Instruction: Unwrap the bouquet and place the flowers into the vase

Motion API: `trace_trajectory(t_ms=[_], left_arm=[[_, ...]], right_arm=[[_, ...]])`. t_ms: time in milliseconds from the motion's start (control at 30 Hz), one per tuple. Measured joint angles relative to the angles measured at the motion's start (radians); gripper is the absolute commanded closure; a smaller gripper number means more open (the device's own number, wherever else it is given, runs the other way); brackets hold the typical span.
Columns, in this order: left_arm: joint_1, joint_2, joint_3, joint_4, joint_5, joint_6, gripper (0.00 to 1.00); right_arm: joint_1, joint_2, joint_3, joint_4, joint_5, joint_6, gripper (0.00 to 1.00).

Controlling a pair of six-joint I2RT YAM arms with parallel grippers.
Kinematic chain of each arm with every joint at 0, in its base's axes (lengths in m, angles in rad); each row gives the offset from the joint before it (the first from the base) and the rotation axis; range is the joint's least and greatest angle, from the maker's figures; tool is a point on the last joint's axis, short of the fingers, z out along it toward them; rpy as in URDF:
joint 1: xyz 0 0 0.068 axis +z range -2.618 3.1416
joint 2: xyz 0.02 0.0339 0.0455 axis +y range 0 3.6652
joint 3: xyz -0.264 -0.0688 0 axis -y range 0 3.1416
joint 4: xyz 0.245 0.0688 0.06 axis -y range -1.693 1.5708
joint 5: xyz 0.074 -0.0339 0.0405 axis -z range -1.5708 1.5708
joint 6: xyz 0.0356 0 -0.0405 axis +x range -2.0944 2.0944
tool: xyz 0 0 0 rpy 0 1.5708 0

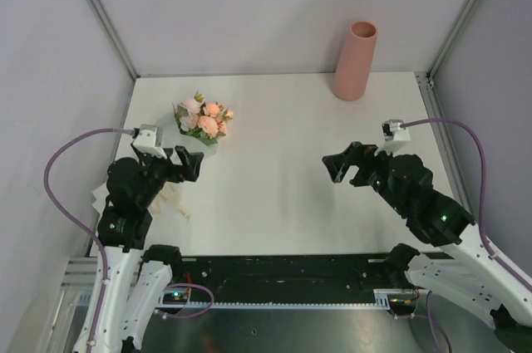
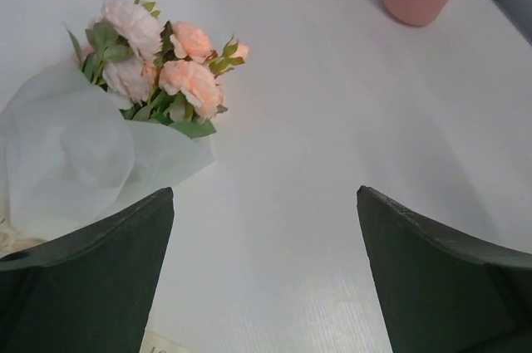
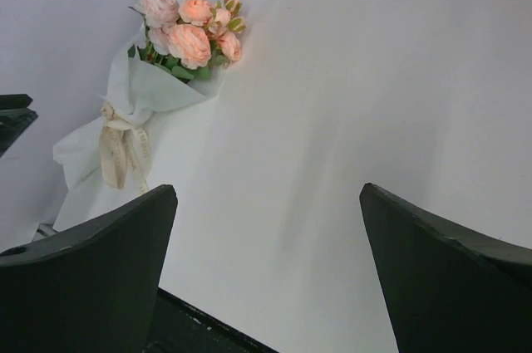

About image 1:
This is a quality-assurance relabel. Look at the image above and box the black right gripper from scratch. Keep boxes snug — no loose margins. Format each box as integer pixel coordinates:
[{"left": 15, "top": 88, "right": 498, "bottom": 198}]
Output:
[{"left": 321, "top": 142, "right": 408, "bottom": 215}]

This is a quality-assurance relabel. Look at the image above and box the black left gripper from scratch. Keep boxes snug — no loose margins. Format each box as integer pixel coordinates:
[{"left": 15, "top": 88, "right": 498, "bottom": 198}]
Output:
[{"left": 137, "top": 144, "right": 203, "bottom": 206}]

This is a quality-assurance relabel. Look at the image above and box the white wrapping paper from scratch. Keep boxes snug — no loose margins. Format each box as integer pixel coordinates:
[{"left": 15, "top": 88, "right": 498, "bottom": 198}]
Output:
[{"left": 92, "top": 115, "right": 218, "bottom": 217}]

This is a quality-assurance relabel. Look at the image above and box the cream printed ribbon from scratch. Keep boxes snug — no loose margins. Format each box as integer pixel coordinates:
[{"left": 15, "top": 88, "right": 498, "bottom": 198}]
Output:
[{"left": 150, "top": 183, "right": 191, "bottom": 222}]

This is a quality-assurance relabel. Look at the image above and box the pink flower bouquet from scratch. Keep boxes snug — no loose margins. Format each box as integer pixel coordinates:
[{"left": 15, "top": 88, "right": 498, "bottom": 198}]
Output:
[{"left": 174, "top": 92, "right": 234, "bottom": 145}]

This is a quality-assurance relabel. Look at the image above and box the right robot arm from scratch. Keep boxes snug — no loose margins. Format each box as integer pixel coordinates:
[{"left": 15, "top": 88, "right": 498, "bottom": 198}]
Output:
[{"left": 322, "top": 142, "right": 531, "bottom": 352}]

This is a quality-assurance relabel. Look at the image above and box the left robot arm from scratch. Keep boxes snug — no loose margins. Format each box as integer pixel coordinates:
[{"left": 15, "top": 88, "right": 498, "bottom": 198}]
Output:
[{"left": 73, "top": 146, "right": 204, "bottom": 352}]

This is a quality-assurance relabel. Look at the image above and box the pink tall vase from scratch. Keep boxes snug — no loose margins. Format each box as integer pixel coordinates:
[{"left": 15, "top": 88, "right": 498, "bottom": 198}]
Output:
[{"left": 332, "top": 22, "right": 378, "bottom": 101}]

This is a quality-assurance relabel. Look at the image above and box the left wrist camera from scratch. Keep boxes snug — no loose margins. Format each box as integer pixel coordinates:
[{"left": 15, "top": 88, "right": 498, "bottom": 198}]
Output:
[{"left": 131, "top": 125, "right": 166, "bottom": 159}]

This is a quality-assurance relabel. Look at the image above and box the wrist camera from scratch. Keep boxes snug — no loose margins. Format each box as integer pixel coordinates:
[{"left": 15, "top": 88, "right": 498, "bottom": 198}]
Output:
[
  {"left": 131, "top": 125, "right": 166, "bottom": 159},
  {"left": 375, "top": 120, "right": 411, "bottom": 155}
]

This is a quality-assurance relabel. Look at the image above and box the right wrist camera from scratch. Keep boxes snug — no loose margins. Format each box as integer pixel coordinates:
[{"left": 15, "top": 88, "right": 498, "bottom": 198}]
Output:
[{"left": 375, "top": 120, "right": 411, "bottom": 155}]

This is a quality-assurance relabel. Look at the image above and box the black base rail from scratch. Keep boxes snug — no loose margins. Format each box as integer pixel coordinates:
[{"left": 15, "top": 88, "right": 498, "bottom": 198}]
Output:
[{"left": 174, "top": 254, "right": 414, "bottom": 307}]

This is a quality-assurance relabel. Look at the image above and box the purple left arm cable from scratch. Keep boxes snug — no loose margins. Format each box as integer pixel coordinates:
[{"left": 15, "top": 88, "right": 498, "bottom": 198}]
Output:
[{"left": 44, "top": 127, "right": 138, "bottom": 346}]

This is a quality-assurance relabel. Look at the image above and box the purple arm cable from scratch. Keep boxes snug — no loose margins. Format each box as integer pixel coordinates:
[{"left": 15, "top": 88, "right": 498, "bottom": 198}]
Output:
[
  {"left": 401, "top": 118, "right": 532, "bottom": 296},
  {"left": 44, "top": 127, "right": 138, "bottom": 346}
]

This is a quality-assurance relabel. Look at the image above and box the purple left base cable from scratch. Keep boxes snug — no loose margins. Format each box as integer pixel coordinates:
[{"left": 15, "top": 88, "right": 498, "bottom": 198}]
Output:
[{"left": 154, "top": 282, "right": 215, "bottom": 321}]

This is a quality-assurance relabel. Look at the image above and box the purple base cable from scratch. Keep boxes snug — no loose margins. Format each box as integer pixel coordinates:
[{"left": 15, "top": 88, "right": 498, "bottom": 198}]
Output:
[
  {"left": 154, "top": 282, "right": 215, "bottom": 321},
  {"left": 394, "top": 290, "right": 454, "bottom": 353}
]

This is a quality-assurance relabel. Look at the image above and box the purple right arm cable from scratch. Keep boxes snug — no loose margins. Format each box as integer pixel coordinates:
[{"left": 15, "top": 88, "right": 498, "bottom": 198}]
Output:
[{"left": 401, "top": 118, "right": 532, "bottom": 296}]

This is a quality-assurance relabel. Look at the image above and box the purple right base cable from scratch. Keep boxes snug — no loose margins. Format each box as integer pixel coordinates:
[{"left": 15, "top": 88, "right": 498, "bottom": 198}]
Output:
[{"left": 394, "top": 290, "right": 454, "bottom": 353}]

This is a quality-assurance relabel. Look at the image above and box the left aluminium frame post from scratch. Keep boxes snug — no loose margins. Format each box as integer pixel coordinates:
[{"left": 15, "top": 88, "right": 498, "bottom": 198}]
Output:
[{"left": 86, "top": 0, "right": 138, "bottom": 81}]

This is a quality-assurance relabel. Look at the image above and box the aluminium frame post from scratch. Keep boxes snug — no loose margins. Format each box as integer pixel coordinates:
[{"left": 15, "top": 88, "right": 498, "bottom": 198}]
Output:
[
  {"left": 426, "top": 0, "right": 506, "bottom": 84},
  {"left": 86, "top": 0, "right": 138, "bottom": 81}
]

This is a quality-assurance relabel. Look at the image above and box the right aluminium frame post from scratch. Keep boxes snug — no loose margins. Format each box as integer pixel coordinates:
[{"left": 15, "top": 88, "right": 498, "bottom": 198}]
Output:
[{"left": 426, "top": 0, "right": 506, "bottom": 84}]

